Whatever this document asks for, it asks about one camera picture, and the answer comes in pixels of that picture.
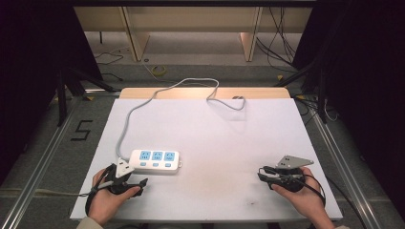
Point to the black curtain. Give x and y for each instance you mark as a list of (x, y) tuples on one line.
[(35, 73), (366, 79)]

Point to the yellow tape roll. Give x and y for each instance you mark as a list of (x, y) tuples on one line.
[(159, 70)]

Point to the white board table cover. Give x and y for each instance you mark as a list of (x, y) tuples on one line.
[(216, 140)]

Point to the black tape floor numeral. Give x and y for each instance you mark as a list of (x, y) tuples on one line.
[(82, 130)]

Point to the white power strip blue sockets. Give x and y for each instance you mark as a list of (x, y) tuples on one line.
[(156, 165)]

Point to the person's left hand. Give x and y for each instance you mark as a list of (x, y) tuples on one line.
[(105, 200)]

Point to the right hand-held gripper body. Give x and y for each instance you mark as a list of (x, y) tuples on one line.
[(288, 173)]

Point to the black metal stand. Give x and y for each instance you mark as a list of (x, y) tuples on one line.
[(318, 86), (68, 86)]

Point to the person's right hand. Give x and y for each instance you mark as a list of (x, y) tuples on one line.
[(302, 200)]

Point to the light wooden shelf frame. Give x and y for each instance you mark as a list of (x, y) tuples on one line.
[(191, 22)]

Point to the aluminium floor rail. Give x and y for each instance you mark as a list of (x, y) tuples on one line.
[(347, 168), (38, 165)]

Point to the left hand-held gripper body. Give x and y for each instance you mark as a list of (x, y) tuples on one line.
[(124, 168)]

